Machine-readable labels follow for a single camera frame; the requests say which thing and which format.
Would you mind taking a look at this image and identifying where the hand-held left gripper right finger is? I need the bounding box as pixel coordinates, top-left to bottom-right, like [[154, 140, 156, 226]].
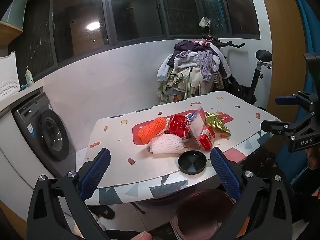
[[210, 147, 293, 240]]

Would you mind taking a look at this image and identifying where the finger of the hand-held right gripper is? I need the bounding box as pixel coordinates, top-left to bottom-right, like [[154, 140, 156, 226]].
[[261, 112, 317, 141], [276, 91, 318, 114]]

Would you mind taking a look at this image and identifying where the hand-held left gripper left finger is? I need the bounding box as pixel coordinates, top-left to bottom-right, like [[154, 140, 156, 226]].
[[27, 148, 112, 240]]

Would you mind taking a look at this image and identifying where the black round lid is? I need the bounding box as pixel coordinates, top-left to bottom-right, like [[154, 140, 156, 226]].
[[178, 151, 207, 175]]

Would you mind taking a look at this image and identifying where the small red box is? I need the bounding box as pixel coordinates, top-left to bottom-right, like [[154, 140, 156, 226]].
[[199, 126, 216, 151]]

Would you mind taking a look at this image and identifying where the brown round bin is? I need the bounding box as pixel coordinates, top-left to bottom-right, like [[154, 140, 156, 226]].
[[174, 189, 237, 240]]

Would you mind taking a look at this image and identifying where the gold foil wrapper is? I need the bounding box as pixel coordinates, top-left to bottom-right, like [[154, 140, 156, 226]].
[[204, 111, 231, 133]]

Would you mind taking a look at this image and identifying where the clear plastic packaging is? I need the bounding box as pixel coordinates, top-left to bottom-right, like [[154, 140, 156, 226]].
[[186, 107, 210, 147]]

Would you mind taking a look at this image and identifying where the red snack packet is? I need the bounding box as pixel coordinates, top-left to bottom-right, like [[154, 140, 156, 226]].
[[166, 115, 192, 139]]

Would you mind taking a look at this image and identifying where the white foam fruit net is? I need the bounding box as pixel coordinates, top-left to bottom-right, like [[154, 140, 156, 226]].
[[149, 134, 184, 155]]

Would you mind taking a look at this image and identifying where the orange foam fruit net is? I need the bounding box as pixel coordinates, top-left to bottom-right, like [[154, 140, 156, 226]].
[[137, 117, 168, 143]]

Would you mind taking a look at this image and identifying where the person's right hand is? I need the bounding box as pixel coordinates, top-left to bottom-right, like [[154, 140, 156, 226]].
[[308, 147, 320, 170]]

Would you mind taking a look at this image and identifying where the person's left hand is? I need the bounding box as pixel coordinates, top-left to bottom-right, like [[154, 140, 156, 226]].
[[130, 231, 153, 240]]

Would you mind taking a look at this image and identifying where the printed tablecloth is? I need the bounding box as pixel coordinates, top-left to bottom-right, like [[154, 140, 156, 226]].
[[84, 91, 282, 207]]

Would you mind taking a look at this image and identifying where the black exercise bike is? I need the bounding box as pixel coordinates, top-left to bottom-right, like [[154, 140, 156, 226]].
[[201, 33, 273, 106]]

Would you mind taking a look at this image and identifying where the black slipper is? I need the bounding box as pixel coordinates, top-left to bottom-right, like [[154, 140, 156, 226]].
[[96, 205, 116, 220]]

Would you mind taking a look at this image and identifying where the grey washing machine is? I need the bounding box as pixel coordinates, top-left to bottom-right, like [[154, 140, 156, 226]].
[[12, 92, 77, 178]]

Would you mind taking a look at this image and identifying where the pile of clothes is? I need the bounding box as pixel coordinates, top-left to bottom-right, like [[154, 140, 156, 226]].
[[157, 39, 229, 105]]

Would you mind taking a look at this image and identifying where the pump soap bottle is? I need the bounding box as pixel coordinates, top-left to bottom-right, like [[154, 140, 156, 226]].
[[25, 66, 34, 87]]

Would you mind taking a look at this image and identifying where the white perforated basket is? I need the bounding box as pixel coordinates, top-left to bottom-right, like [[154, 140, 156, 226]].
[[0, 51, 21, 98]]

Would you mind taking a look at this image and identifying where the dark window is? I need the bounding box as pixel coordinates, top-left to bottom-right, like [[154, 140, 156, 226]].
[[9, 0, 260, 80]]

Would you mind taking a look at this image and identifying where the wooden wall cabinet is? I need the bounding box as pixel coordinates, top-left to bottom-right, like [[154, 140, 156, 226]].
[[0, 0, 28, 46]]

